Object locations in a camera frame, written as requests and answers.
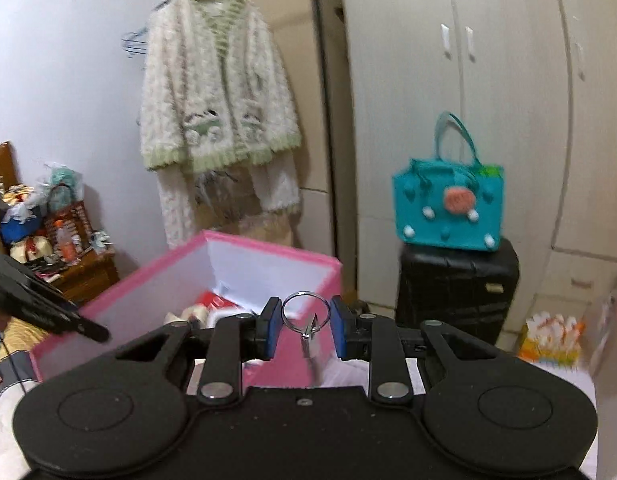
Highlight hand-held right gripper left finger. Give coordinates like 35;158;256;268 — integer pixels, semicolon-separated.
112;297;282;407

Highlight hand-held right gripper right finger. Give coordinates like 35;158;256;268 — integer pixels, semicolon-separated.
330;295;503;407

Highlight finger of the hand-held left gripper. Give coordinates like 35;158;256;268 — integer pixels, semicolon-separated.
0;249;112;344

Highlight keys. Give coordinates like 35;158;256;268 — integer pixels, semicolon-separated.
281;291;330;388

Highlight pink storage box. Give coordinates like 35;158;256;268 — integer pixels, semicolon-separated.
28;229;343;391

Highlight cream hair claw clip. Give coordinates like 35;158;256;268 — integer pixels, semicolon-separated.
163;304;212;328

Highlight yellow and grey quilt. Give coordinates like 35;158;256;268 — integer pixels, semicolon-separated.
0;315;49;406

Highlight wooden nightstand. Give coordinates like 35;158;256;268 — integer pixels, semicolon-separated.
38;247;120;306

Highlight cream gift box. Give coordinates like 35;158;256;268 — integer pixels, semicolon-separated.
11;235;54;263

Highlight orange drink bottle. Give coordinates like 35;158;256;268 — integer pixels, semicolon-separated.
58;220;76;258

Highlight blue flower box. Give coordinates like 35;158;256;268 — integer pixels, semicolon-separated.
0;185;49;246

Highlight woven basket bag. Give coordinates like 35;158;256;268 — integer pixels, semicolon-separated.
43;184;92;256

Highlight black suitcase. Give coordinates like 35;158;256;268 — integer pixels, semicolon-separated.
395;237;520;346

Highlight brown paper bag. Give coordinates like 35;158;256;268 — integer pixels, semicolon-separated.
193;170;294;246

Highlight white plastic bag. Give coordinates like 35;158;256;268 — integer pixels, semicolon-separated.
41;161;85;201

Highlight wooden bed headboard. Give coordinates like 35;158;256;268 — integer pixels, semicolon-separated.
0;141;22;196

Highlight teal felt handbag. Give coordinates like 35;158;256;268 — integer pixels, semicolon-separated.
392;111;505;252

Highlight black metal clothes rack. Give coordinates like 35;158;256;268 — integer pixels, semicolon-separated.
151;0;361;306

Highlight colourful gift bag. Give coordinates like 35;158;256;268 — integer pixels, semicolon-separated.
518;312;586;366

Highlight cream fuzzy cardigan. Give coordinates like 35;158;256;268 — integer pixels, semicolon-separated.
138;0;304;251

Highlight beige wardrobe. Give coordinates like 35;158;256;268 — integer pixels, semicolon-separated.
335;0;617;356

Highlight beige wooden board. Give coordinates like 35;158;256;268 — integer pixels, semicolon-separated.
198;0;339;261

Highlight wire clothes hangers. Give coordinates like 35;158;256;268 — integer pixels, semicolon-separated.
121;30;152;61

